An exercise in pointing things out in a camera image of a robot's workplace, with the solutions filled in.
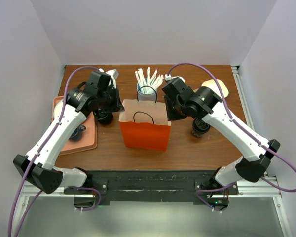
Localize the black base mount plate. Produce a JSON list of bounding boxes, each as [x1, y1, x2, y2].
[[49, 169, 239, 206]]

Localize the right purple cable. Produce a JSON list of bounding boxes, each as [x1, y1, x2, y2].
[[166, 63, 296, 213]]

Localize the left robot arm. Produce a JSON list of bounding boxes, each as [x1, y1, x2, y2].
[[13, 69, 124, 194]]

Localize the orange paper bag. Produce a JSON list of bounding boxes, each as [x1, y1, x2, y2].
[[118, 89, 171, 151]]

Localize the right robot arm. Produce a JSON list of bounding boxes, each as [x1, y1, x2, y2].
[[162, 77, 280, 194]]

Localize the single black cup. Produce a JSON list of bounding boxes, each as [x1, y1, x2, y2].
[[192, 129, 208, 138]]

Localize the black cup lid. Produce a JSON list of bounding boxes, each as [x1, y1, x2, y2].
[[192, 118, 210, 133]]

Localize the aluminium frame rail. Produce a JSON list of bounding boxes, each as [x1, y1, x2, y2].
[[231, 66, 293, 237]]

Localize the watermelon pattern plate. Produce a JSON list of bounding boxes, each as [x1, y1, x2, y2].
[[53, 99, 63, 120]]

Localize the stack of black lids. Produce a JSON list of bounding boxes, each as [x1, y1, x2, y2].
[[93, 110, 113, 125]]

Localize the dark blue mug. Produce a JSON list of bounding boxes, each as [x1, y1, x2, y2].
[[69, 125, 86, 142]]

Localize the cream square plate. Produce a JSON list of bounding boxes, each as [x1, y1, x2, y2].
[[201, 79, 229, 98]]

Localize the blue straw holder cup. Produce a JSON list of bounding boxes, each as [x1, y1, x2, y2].
[[136, 83, 158, 102]]

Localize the white wrapped straws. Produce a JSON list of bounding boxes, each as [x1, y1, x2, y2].
[[135, 67, 164, 95]]

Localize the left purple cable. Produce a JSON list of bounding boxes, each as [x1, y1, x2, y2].
[[7, 66, 103, 237]]

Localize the pink tray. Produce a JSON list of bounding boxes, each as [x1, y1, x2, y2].
[[51, 96, 97, 156]]

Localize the purple cable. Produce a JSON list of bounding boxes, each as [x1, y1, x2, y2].
[[166, 63, 296, 213], [7, 66, 103, 237]]

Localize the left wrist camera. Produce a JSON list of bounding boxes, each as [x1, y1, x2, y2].
[[105, 69, 119, 88]]

